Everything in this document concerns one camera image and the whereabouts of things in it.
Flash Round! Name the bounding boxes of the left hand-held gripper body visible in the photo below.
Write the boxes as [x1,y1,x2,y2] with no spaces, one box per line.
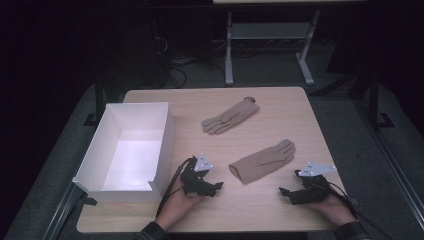
[180,152,217,198]

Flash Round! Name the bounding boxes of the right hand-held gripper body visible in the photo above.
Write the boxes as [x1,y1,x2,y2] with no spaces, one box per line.
[289,161,338,206]

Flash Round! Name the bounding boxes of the plain beige glove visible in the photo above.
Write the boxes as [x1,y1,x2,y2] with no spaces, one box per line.
[228,138,297,185]

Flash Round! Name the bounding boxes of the white box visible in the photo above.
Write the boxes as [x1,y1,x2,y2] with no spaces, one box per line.
[72,101,177,203]

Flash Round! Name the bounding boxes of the beige glove with dark cuff tab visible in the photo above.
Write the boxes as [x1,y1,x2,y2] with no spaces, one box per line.
[201,96,261,136]

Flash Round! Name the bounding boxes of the person's right hand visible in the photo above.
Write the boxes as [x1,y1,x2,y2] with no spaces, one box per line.
[303,194,357,228]

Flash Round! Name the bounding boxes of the black metal stand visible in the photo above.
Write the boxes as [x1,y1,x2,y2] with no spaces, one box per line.
[364,66,395,130]
[83,71,106,127]

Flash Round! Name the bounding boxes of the left hand-held gripper black cable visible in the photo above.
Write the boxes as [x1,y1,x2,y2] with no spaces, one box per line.
[155,156,195,218]

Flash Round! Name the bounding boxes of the hand-held gripper black cable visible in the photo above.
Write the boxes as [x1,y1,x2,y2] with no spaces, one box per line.
[155,156,195,218]
[324,180,396,240]

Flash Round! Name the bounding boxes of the right hand-held gripper black cable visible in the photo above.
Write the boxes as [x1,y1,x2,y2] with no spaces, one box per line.
[324,180,396,240]

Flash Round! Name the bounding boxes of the aluminium floor rail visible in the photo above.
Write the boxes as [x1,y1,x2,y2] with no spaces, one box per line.
[353,99,424,231]
[41,182,98,240]

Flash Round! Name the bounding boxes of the black floor cables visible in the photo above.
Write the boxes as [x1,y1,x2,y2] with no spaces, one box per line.
[151,16,228,89]

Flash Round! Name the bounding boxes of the grey metal frame table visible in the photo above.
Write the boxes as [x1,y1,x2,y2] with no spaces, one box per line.
[212,0,369,87]

